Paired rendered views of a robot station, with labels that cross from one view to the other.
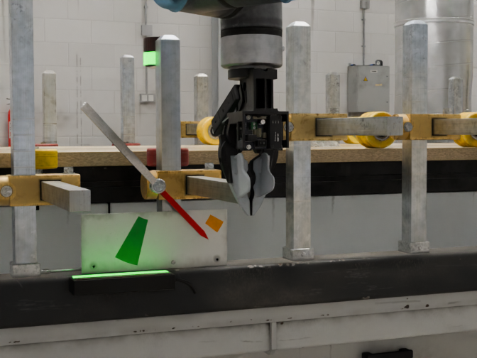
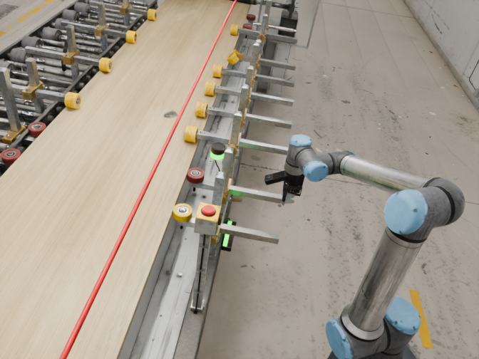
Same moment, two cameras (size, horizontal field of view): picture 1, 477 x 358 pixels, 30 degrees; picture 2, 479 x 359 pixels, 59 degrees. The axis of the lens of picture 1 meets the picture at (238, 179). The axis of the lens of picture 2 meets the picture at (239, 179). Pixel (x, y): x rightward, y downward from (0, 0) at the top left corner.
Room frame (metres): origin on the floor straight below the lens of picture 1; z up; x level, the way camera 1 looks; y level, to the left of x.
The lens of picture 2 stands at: (0.95, 1.43, 2.14)
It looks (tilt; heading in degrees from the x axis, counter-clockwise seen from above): 39 degrees down; 293
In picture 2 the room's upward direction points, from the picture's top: 10 degrees clockwise
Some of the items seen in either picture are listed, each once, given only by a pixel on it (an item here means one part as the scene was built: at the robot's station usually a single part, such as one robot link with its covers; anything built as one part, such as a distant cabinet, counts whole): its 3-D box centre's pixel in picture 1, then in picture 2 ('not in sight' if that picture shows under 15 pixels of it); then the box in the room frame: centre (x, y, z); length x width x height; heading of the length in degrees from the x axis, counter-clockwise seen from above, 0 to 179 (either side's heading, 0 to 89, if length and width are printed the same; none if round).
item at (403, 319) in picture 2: not in sight; (393, 323); (0.70, 0.30, 0.79); 0.17 x 0.15 x 0.18; 49
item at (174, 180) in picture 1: (180, 184); (222, 190); (1.57, 0.10, 0.85); 0.13 x 0.06 x 0.05; 111
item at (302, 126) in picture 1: (309, 127); (234, 143); (1.66, -0.13, 0.95); 0.13 x 0.06 x 0.05; 111
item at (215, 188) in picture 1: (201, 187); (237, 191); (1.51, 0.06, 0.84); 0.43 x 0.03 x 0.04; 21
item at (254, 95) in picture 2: not in sight; (251, 95); (1.82, -0.62, 0.95); 0.50 x 0.04 x 0.04; 21
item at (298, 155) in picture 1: (298, 153); (232, 153); (1.65, -0.11, 0.90); 0.03 x 0.03 x 0.48; 21
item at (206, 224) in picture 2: not in sight; (207, 219); (1.38, 0.60, 1.18); 0.07 x 0.07 x 0.08; 21
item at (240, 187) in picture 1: (244, 185); (288, 200); (1.29, -0.01, 0.86); 0.06 x 0.03 x 0.09; 21
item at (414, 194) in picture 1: (414, 144); (239, 125); (1.74, -0.34, 0.91); 0.03 x 0.03 x 0.48; 21
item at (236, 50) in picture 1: (253, 55); (294, 165); (1.30, -0.02, 1.05); 0.10 x 0.09 x 0.05; 111
